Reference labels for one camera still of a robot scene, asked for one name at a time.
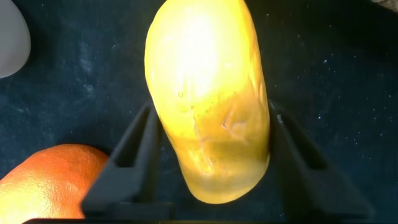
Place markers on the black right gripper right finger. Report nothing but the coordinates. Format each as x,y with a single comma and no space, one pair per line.
304,186

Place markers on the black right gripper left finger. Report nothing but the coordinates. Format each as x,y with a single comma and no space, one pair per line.
124,186

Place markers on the round orange fruit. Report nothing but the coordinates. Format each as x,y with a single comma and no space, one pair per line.
46,186

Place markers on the yellow oblong fruit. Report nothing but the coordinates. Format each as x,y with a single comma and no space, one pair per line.
205,93

